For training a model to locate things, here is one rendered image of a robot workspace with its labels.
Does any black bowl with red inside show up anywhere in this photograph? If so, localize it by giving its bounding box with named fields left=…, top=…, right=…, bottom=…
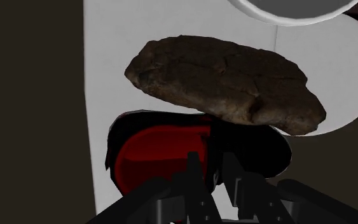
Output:
left=104, top=109, right=293, bottom=198

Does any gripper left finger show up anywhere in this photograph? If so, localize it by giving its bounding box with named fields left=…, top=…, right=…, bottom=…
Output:
left=86, top=151, right=223, bottom=224

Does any brown lumpy bread loaf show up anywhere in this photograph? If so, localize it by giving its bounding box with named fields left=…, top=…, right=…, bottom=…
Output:
left=123, top=34, right=327, bottom=137

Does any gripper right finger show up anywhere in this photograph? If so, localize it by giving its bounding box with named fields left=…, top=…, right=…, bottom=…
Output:
left=223, top=152, right=358, bottom=224

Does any white round bowl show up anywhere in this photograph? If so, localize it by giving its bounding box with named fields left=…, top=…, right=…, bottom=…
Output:
left=227, top=0, right=358, bottom=27

